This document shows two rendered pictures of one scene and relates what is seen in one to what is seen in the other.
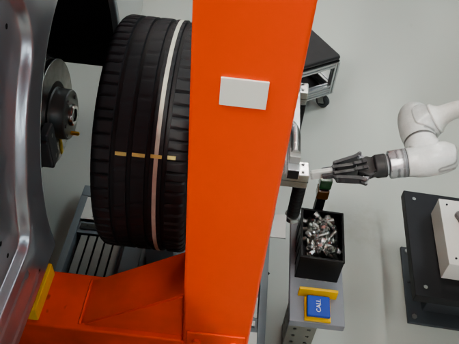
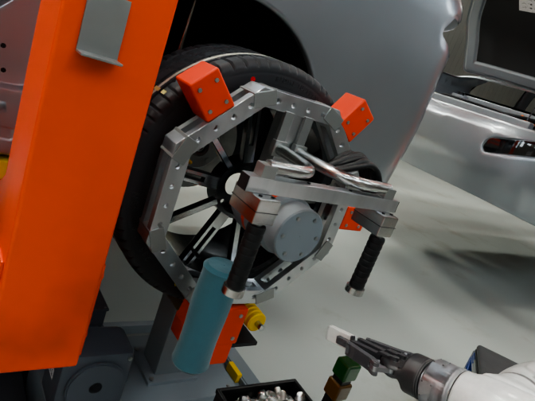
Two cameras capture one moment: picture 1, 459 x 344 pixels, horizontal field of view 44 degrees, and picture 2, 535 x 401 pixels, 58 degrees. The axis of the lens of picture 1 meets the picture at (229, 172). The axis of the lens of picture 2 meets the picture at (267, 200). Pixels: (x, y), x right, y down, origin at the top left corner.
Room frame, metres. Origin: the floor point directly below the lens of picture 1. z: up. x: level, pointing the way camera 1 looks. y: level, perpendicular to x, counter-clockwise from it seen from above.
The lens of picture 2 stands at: (0.51, -0.84, 1.18)
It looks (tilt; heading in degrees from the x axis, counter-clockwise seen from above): 16 degrees down; 50
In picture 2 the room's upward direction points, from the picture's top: 20 degrees clockwise
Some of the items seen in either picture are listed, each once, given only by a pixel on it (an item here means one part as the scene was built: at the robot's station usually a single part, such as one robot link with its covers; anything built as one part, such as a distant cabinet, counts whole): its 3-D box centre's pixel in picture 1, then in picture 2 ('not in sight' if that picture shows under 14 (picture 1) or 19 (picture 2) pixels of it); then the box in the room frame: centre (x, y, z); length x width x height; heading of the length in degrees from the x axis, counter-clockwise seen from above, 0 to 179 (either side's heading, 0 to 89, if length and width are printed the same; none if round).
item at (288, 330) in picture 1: (303, 310); not in sight; (1.07, -0.31, 0.21); 0.10 x 0.10 x 0.42; 89
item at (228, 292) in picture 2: (296, 199); (245, 257); (1.04, -0.19, 0.83); 0.04 x 0.04 x 0.16
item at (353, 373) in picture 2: (325, 181); (346, 368); (1.30, -0.32, 0.64); 0.04 x 0.04 x 0.04; 89
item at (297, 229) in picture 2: not in sight; (274, 216); (1.21, -0.03, 0.85); 0.21 x 0.14 x 0.14; 89
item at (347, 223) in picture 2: not in sight; (346, 213); (1.53, 0.05, 0.85); 0.09 x 0.08 x 0.07; 179
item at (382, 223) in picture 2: (292, 92); (374, 218); (1.38, -0.16, 0.93); 0.09 x 0.05 x 0.05; 89
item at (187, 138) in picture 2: not in sight; (258, 203); (1.21, 0.04, 0.85); 0.54 x 0.07 x 0.54; 179
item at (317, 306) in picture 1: (317, 307); not in sight; (0.93, -0.31, 0.47); 0.07 x 0.07 x 0.02; 89
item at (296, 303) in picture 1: (315, 267); not in sight; (1.10, -0.31, 0.44); 0.43 x 0.17 x 0.03; 179
